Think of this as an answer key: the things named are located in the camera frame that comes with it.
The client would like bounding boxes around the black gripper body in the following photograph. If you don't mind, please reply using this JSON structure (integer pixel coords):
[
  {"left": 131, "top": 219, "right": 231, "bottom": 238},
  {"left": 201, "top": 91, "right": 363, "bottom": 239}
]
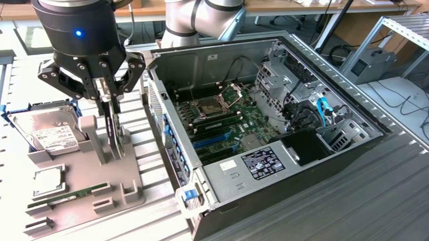
[{"left": 32, "top": 1, "right": 127, "bottom": 76}]

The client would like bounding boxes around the black graphics card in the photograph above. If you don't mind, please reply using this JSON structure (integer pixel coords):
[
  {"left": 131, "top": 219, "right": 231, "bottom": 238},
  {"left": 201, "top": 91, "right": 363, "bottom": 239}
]
[{"left": 98, "top": 79, "right": 125, "bottom": 161}]

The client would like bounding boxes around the hard disk in blue caddy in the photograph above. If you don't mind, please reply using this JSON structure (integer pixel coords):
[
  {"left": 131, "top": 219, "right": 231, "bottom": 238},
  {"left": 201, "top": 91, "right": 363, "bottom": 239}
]
[{"left": 0, "top": 96, "right": 88, "bottom": 155}]

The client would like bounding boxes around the wooden desk with white legs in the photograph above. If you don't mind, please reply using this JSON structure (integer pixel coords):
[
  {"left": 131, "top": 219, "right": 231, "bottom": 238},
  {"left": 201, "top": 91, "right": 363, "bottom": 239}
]
[{"left": 0, "top": 0, "right": 167, "bottom": 57}]

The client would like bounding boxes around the CPU socket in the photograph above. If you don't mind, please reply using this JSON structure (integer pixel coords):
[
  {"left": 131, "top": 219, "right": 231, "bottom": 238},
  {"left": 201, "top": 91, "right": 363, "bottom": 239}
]
[{"left": 192, "top": 99, "right": 224, "bottom": 120}]

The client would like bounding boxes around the metal socket cover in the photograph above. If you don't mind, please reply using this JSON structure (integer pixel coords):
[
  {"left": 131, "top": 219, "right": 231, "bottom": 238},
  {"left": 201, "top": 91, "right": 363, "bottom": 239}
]
[{"left": 213, "top": 84, "right": 244, "bottom": 111}]

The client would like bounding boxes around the black RAM stick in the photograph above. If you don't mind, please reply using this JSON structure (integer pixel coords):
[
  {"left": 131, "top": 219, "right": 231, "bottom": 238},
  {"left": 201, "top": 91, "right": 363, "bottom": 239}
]
[{"left": 192, "top": 114, "right": 244, "bottom": 134}]

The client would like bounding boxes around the blue expansion slot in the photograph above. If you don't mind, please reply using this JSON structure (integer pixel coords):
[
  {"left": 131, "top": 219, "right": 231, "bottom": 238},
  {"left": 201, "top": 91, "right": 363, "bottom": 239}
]
[{"left": 192, "top": 134, "right": 231, "bottom": 149}]

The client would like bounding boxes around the green motherboard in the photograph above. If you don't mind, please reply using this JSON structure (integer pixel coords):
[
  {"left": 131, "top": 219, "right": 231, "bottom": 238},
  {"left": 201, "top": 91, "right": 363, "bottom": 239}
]
[{"left": 172, "top": 82, "right": 288, "bottom": 166}]

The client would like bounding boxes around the black expansion slot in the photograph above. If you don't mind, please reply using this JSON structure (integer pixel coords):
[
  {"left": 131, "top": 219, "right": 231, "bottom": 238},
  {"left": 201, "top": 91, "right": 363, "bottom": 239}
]
[{"left": 195, "top": 147, "right": 235, "bottom": 163}]

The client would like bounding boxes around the grey parts rack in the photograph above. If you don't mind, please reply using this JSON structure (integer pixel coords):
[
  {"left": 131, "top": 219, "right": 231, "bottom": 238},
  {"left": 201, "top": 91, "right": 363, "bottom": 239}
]
[{"left": 21, "top": 114, "right": 147, "bottom": 238}]

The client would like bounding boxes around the silver CPU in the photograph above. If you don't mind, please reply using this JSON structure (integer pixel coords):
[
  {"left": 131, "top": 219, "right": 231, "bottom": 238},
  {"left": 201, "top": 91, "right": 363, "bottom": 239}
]
[{"left": 33, "top": 168, "right": 66, "bottom": 196}]

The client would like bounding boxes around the silver chipset heatsink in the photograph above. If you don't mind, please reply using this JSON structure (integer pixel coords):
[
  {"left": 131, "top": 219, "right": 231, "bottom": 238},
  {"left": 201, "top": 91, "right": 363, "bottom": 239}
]
[{"left": 239, "top": 134, "right": 264, "bottom": 151}]

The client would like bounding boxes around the green RAM stick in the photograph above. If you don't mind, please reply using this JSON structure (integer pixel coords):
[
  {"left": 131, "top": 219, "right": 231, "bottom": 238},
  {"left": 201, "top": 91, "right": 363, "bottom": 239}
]
[{"left": 26, "top": 182, "right": 109, "bottom": 209}]

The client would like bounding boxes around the dark office chair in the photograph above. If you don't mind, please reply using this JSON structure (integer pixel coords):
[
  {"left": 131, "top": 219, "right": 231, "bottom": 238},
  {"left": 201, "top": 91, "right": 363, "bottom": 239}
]
[{"left": 253, "top": 15, "right": 307, "bottom": 31}]

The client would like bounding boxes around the silver power supply unit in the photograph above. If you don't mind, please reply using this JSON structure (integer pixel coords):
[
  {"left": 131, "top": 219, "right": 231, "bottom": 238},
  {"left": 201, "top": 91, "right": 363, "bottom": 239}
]
[{"left": 200, "top": 140, "right": 299, "bottom": 204}]

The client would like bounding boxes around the metal drive cage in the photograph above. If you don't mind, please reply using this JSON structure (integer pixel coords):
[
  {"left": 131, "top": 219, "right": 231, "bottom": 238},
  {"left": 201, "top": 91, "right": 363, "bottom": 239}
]
[{"left": 253, "top": 41, "right": 324, "bottom": 106}]

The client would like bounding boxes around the black fan shroud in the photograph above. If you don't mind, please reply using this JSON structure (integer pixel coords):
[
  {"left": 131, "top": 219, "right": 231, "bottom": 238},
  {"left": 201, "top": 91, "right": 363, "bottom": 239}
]
[{"left": 270, "top": 130, "right": 332, "bottom": 168}]

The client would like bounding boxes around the black pole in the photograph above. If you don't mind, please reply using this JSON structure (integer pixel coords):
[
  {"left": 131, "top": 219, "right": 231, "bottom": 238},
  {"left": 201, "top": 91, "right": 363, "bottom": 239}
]
[{"left": 314, "top": 0, "right": 355, "bottom": 55}]

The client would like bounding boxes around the metal disk bay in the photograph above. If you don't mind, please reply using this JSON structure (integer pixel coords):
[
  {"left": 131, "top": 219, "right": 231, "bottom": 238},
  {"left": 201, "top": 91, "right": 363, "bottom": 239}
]
[{"left": 316, "top": 119, "right": 372, "bottom": 154}]

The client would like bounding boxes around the open PC case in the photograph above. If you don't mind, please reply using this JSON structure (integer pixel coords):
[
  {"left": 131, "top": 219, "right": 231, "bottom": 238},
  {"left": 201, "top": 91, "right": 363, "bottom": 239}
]
[{"left": 133, "top": 30, "right": 392, "bottom": 241}]

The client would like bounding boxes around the long wooden desk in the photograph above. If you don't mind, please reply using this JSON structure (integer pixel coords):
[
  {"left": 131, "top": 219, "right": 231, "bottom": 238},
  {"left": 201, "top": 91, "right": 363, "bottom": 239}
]
[{"left": 245, "top": 0, "right": 422, "bottom": 48}]

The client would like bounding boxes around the black curved wire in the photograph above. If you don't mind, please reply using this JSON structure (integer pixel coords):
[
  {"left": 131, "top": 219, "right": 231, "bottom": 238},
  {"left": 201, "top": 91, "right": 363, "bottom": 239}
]
[{"left": 225, "top": 57, "right": 259, "bottom": 83}]

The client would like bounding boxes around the grey handle with blue tab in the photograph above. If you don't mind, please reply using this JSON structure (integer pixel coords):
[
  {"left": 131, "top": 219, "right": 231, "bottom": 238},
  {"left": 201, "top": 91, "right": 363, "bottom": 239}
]
[{"left": 173, "top": 187, "right": 204, "bottom": 218}]

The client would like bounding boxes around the black wire bundle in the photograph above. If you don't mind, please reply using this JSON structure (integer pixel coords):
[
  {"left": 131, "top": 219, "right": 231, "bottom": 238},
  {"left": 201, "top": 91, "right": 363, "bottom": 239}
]
[{"left": 283, "top": 99, "right": 319, "bottom": 131}]

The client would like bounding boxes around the blue wire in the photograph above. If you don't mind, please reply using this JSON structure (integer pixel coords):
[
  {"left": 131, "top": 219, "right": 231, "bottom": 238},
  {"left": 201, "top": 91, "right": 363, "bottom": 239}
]
[{"left": 314, "top": 96, "right": 335, "bottom": 126}]

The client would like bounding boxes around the black coiled cable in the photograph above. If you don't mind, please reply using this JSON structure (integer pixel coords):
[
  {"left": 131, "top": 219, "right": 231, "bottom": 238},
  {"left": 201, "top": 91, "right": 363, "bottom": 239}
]
[{"left": 330, "top": 45, "right": 352, "bottom": 63}]

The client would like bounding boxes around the grey box with handle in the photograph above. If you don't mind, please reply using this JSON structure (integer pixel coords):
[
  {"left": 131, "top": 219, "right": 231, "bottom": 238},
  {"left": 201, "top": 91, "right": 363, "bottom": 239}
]
[{"left": 347, "top": 47, "right": 398, "bottom": 85}]

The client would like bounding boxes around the aluminium frame rack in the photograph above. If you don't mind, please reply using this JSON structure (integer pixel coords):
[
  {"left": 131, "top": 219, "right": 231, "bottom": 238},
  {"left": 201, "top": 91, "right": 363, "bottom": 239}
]
[{"left": 338, "top": 14, "right": 429, "bottom": 78}]

